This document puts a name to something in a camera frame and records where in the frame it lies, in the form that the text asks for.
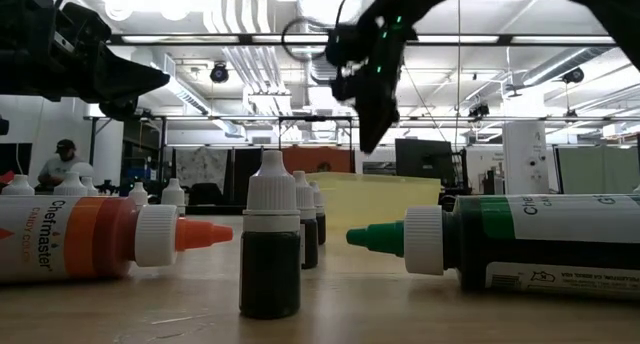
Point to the grey marbled panel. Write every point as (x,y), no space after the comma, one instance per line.
(200,166)

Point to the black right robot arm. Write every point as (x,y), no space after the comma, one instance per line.
(600,4)

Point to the large orange food colouring bottle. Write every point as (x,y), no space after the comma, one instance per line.
(75,239)

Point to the person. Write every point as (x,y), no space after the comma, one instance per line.
(60,166)

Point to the black office chair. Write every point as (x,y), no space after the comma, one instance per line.
(205,194)

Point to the small orange dropper bottle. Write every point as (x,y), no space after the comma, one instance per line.
(138,194)

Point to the white pillar with sockets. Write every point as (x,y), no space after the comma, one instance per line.
(525,154)

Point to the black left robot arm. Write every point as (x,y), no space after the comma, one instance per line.
(15,14)

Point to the yellow translucent plastic bin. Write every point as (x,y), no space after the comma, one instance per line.
(380,199)

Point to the pale green partition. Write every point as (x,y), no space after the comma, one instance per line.
(600,169)

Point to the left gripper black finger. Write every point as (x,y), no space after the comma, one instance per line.
(130,79)

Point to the black aluminium rig frame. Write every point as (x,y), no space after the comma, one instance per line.
(245,39)

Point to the black ceiling-mounted device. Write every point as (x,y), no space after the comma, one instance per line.
(572,75)
(479,110)
(117,111)
(219,73)

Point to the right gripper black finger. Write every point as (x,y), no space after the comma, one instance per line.
(377,119)

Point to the black distant rig frame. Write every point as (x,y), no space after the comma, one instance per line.
(315,118)

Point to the large green food colouring bottle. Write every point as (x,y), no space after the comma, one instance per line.
(550,254)

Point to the black computer monitor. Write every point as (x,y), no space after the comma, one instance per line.
(424,159)

